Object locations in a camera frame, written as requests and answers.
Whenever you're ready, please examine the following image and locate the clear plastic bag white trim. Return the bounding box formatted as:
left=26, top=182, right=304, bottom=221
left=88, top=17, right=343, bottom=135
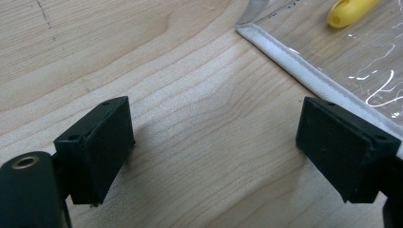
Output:
left=236, top=0, right=403, bottom=160

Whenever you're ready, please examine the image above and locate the group of coloured markers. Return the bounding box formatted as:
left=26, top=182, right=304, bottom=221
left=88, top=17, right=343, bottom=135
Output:
left=327, top=0, right=381, bottom=29

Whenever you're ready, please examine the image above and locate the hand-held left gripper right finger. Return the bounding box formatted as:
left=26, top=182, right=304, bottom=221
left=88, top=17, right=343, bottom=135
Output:
left=295, top=96, right=403, bottom=204

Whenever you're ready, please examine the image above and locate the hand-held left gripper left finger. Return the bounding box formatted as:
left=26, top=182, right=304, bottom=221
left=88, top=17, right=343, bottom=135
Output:
left=52, top=95, right=137, bottom=206

